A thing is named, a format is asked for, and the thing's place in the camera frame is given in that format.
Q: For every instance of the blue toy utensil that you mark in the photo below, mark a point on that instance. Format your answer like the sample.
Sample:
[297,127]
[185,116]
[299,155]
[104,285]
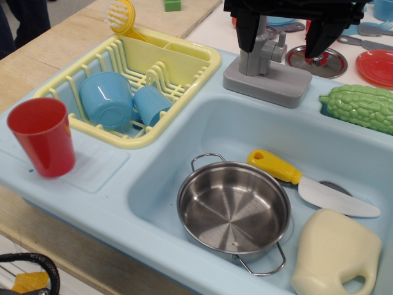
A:
[351,29]

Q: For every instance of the yellow dish rack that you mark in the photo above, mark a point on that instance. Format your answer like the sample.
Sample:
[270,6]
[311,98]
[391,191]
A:
[178,68]

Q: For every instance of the green bitter gourd toy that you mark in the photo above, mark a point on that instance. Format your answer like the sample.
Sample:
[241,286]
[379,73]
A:
[360,105]

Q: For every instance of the yellow dish brush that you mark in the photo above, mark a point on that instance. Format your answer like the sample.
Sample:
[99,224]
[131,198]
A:
[120,17]

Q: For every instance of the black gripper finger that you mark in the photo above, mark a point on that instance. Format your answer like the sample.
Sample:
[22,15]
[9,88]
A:
[247,23]
[320,35]

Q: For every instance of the steel pot lid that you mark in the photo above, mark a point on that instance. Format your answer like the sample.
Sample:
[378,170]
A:
[330,64]

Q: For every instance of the grey faucet lever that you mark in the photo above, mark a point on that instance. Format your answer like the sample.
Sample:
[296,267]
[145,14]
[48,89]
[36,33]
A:
[280,48]

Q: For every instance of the grey sink drain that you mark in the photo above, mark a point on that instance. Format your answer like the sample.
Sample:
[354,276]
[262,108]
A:
[336,187]

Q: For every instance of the steel pot with handles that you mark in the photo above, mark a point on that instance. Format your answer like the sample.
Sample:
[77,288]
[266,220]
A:
[234,210]

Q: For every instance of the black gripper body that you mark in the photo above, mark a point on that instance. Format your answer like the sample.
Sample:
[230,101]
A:
[342,13]

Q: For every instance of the light blue toy sink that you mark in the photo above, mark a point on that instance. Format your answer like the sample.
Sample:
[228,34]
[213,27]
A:
[127,197]

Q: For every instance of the red plastic cup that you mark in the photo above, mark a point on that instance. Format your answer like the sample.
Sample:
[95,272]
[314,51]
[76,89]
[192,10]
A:
[41,126]

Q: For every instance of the small blue plastic cup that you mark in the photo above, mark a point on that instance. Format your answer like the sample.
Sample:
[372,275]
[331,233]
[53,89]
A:
[149,103]

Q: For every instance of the yellow sponge piece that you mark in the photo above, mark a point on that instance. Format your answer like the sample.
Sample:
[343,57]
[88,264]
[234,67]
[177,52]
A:
[28,282]

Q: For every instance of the red cup behind faucet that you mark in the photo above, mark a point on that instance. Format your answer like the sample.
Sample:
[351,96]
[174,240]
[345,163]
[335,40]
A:
[308,24]

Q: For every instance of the green toy block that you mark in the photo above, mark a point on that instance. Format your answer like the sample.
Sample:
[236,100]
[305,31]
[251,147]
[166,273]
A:
[172,5]

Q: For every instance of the yellow handled toy knife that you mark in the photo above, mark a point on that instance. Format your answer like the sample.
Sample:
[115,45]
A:
[309,190]

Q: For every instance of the blue plastic plate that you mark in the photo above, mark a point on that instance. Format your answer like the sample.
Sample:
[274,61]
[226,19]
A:
[279,21]

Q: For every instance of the grey toy ladle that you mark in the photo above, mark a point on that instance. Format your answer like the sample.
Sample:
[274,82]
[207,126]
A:
[273,32]

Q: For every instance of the grey toy faucet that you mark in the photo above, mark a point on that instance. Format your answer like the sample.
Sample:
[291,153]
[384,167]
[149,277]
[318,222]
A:
[255,74]

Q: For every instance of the cream plastic jug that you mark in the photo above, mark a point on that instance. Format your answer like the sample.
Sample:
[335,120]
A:
[334,249]

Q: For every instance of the grey toy spatula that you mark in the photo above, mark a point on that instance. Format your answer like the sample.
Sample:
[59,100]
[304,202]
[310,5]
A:
[387,30]

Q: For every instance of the large blue plastic cup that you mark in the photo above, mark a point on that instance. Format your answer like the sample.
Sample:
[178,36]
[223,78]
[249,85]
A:
[107,99]

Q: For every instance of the red plastic plate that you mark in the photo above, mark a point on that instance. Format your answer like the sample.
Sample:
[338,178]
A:
[376,66]

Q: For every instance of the blue plastic bowl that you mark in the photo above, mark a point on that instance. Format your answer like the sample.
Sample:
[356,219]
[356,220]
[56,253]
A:
[383,10]

